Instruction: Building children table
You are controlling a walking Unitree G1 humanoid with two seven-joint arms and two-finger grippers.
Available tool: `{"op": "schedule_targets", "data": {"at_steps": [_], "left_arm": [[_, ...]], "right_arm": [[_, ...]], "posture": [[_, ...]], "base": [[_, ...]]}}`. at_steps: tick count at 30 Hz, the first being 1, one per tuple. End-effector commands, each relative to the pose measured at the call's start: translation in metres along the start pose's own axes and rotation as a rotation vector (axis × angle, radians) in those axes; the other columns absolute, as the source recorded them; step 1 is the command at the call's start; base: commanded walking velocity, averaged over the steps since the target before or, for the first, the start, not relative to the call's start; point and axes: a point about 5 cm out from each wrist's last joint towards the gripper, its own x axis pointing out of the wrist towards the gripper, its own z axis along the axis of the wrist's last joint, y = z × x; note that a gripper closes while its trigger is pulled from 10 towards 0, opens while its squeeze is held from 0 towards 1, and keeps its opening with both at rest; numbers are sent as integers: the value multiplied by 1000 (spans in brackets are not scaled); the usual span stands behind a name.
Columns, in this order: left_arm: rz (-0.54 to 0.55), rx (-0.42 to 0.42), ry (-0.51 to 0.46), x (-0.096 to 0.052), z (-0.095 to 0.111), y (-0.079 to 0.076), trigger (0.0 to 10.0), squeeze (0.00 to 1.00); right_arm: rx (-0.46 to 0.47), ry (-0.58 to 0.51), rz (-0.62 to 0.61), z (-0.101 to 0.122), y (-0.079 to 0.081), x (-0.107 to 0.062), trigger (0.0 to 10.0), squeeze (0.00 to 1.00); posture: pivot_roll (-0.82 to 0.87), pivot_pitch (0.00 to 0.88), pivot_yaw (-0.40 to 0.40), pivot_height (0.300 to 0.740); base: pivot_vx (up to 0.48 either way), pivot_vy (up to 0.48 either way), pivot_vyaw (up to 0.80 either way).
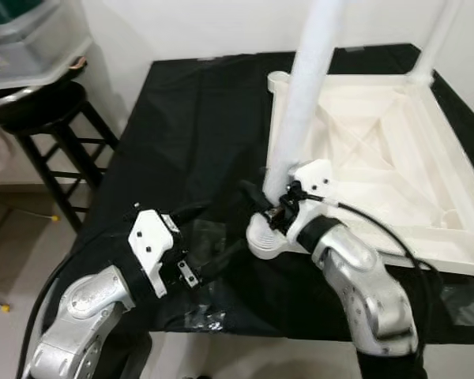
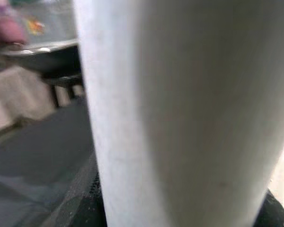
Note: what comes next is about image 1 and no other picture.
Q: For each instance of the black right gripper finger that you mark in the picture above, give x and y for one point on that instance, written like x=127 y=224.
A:
x=254 y=197

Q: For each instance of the black tablecloth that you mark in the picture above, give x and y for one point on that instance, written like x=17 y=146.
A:
x=189 y=134

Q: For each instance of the clear plastic bag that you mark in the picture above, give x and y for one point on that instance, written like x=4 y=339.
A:
x=201 y=316

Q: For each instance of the black round stool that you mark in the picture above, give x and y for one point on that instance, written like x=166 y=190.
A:
x=39 y=110

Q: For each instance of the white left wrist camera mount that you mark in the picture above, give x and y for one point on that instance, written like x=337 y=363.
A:
x=150 y=237

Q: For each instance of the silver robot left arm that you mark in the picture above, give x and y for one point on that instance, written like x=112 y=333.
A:
x=79 y=316

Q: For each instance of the white plastic table top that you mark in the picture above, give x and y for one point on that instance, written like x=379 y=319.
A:
x=379 y=158

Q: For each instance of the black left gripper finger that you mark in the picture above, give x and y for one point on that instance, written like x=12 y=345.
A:
x=225 y=259
x=191 y=213

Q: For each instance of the clear plastic storage box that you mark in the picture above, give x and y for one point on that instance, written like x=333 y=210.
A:
x=31 y=43

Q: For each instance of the white plastic table leg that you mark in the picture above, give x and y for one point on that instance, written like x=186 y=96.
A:
x=308 y=87
x=438 y=39

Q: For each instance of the small yellow floor object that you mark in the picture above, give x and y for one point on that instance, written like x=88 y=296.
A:
x=54 y=218
x=4 y=306

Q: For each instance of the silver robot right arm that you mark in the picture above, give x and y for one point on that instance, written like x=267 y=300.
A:
x=371 y=292

